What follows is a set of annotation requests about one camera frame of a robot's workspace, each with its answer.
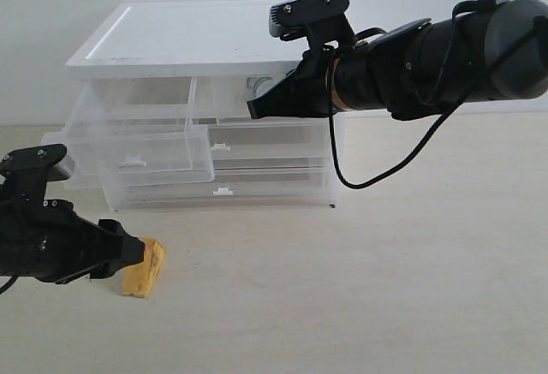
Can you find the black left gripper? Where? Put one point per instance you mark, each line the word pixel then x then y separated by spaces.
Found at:
pixel 52 244

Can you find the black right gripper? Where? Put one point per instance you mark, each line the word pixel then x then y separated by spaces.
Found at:
pixel 304 93

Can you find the yellow cheese wedge toy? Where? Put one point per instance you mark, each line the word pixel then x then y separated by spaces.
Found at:
pixel 139 280

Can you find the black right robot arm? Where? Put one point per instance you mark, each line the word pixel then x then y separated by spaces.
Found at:
pixel 488 50

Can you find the clear bottom drawer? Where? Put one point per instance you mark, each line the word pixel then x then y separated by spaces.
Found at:
pixel 230 187

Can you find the white plastic drawer cabinet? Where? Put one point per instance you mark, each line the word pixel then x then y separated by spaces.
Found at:
pixel 201 41

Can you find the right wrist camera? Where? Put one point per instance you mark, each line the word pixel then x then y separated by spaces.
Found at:
pixel 319 21

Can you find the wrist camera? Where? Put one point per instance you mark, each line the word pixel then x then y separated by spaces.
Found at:
pixel 26 173
pixel 319 21

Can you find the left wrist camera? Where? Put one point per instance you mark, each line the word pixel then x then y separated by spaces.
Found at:
pixel 26 173

